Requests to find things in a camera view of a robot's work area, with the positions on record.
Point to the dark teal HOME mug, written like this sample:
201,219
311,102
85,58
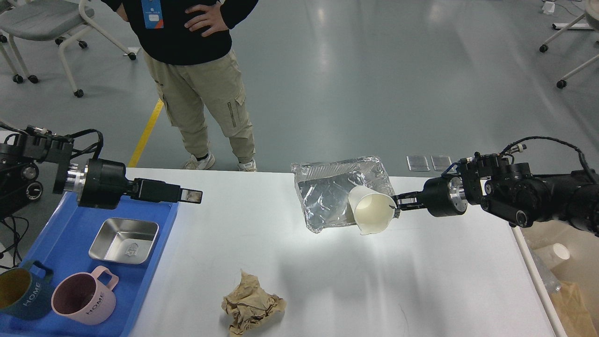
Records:
26,291

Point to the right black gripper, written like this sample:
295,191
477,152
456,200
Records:
442,196

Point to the silver floor plate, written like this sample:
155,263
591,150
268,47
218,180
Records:
417,163
441,162

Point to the brown paper in bin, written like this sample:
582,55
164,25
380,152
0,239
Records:
573,313

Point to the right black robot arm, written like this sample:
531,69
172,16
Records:
510,191

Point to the blue ID badge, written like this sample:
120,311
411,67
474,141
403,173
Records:
152,13

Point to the brown paper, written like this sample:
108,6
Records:
573,313
249,305

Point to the aluminium foil container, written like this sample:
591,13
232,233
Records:
323,188

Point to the pink HOME mug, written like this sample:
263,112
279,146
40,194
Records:
85,297

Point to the white paper cup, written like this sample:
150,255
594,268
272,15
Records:
372,211

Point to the person in black sweater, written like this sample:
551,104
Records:
193,73

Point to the grey office chair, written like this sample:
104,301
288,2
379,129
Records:
47,20

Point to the person's right hand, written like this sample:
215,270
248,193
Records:
122,13

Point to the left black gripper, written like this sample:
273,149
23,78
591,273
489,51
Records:
101,184

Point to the white cup in bin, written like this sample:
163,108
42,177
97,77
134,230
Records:
553,255

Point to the silver floor plate right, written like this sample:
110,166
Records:
441,162

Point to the white plastic bin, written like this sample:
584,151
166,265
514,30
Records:
564,266

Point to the silver floor plate left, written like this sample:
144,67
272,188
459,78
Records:
417,163

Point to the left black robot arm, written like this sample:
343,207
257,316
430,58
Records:
21,152

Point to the square stainless steel dish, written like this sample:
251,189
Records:
121,240

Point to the person's left hand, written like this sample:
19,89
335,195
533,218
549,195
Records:
210,19

